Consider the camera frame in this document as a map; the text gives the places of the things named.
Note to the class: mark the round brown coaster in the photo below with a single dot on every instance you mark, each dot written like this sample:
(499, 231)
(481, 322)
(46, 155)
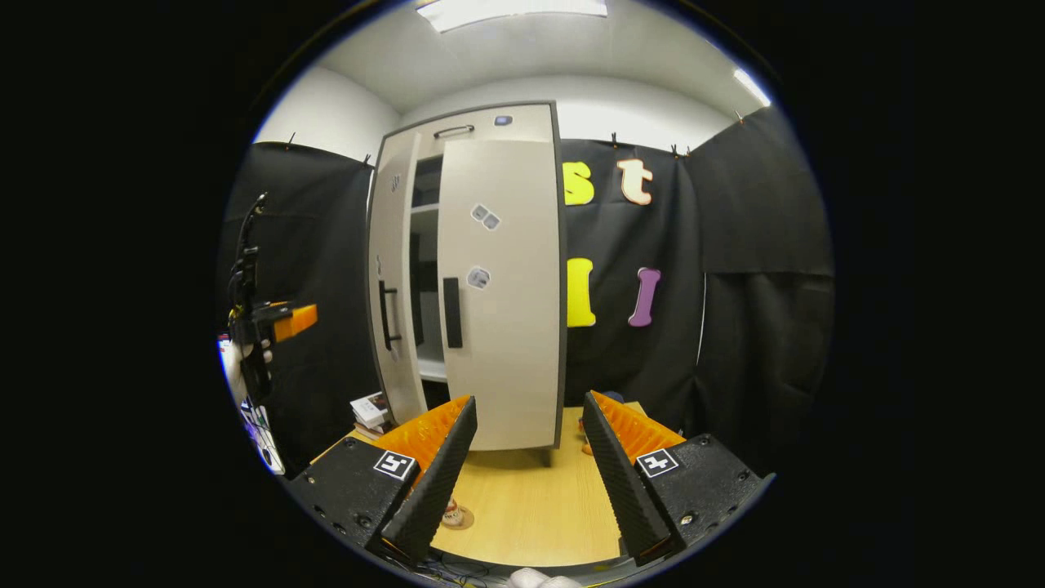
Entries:
(467, 519)

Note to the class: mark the stack of small books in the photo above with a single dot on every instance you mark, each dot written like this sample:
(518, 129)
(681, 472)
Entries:
(371, 411)

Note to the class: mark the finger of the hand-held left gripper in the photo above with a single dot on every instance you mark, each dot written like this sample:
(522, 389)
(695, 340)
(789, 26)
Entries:
(295, 321)

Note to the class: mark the grey white cabinet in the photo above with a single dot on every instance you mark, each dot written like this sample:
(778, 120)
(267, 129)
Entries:
(426, 286)

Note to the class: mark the light grey cabinet door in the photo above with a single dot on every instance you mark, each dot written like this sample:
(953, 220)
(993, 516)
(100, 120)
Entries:
(506, 343)
(404, 376)

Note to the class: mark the small ceiling light panel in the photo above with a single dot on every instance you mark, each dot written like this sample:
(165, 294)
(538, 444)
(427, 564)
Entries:
(751, 86)

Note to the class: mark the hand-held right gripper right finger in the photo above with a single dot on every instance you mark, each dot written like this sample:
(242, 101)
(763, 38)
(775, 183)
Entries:
(620, 482)

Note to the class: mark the large ceiling light panel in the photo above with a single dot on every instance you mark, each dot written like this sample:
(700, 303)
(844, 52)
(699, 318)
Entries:
(510, 12)

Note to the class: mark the penguin plush toy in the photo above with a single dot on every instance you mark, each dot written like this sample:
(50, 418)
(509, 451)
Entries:
(586, 447)

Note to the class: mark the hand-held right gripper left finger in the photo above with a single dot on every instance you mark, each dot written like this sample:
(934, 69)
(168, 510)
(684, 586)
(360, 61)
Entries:
(441, 482)

